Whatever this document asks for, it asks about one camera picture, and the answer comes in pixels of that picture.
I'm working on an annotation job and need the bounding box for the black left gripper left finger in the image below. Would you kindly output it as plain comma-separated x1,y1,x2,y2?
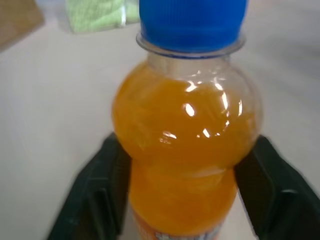
47,132,132,240

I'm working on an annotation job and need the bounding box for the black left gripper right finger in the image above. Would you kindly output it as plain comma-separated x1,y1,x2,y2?
233,134,320,240

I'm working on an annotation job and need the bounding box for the orange juice bottle blue cap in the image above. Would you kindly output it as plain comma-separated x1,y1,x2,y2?
111,0,264,240

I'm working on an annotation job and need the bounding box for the green cloth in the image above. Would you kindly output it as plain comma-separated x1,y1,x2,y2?
65,0,141,34

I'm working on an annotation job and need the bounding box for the brown cardboard box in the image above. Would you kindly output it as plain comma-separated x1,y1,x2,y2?
0,0,45,52

